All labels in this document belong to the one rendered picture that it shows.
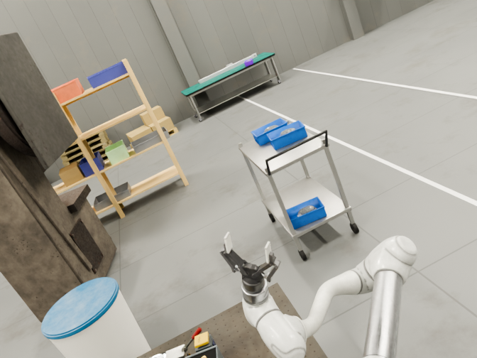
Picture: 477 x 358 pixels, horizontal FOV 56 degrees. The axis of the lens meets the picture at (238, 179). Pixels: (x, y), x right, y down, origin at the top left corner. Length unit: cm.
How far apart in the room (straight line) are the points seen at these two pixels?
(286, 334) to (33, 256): 380
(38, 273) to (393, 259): 398
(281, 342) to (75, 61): 1001
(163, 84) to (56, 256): 693
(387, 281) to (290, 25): 1041
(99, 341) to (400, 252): 236
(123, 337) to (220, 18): 888
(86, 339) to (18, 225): 175
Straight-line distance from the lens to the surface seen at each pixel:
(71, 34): 1107
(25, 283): 523
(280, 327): 152
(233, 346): 255
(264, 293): 154
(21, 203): 472
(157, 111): 1058
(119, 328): 357
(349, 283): 187
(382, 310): 166
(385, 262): 179
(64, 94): 669
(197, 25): 1120
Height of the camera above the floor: 233
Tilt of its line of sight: 22 degrees down
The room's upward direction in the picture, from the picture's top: 24 degrees counter-clockwise
